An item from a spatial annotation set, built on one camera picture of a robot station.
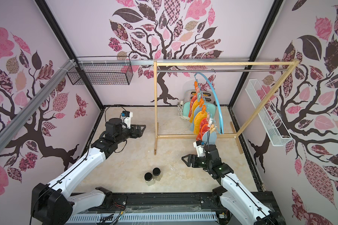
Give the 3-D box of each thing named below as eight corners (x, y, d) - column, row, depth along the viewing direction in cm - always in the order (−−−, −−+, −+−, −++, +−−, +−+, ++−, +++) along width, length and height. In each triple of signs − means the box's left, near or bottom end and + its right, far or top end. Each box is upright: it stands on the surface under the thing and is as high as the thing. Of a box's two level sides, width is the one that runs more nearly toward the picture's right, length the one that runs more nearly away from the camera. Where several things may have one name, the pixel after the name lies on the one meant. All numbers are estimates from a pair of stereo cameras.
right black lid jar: (154, 181, 83) (151, 175, 75) (154, 173, 86) (152, 167, 78) (162, 181, 83) (160, 175, 75) (162, 173, 86) (161, 167, 78)
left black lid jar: (146, 185, 81) (143, 180, 73) (147, 178, 84) (144, 172, 76) (153, 185, 81) (151, 180, 73) (154, 178, 84) (152, 172, 76)
